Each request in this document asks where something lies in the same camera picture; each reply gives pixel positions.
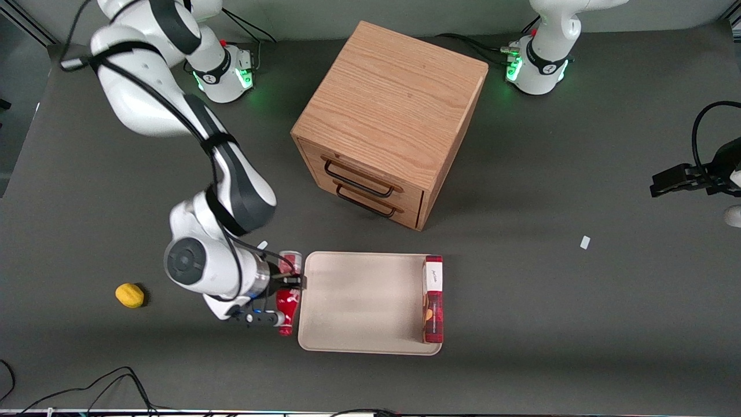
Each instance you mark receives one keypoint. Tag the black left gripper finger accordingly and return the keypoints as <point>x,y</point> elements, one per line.
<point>671,188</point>
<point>671,172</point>

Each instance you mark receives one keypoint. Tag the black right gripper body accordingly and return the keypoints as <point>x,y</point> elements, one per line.
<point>278,280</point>

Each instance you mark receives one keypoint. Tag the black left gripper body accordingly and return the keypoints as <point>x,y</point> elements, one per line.
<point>715,172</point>

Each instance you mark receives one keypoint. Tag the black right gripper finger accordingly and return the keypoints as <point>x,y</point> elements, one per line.
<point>294,281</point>

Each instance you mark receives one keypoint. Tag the red coke bottle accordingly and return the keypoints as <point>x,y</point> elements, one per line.
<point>288,304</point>

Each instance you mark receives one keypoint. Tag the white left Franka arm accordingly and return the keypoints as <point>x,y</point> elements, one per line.
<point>541,63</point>

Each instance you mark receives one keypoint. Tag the beige rectangular tray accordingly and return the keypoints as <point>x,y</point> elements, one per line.
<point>362,301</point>

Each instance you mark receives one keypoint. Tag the wooden lower drawer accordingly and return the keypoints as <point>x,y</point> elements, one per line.
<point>324,179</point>

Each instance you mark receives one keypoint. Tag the wooden drawer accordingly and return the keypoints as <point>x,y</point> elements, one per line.
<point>324,179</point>
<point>347,159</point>

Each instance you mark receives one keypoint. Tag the wooden upper drawer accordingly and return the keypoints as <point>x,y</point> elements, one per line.
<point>347,159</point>

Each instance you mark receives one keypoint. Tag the red snack box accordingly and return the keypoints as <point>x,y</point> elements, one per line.
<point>434,301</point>

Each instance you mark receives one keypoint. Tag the yellow lemon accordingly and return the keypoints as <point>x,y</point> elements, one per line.
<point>129,295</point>

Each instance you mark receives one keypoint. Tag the wooden drawer cabinet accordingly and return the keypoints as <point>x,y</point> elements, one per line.
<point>393,104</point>

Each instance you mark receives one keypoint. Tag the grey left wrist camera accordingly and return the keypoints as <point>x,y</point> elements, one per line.
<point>734,215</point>

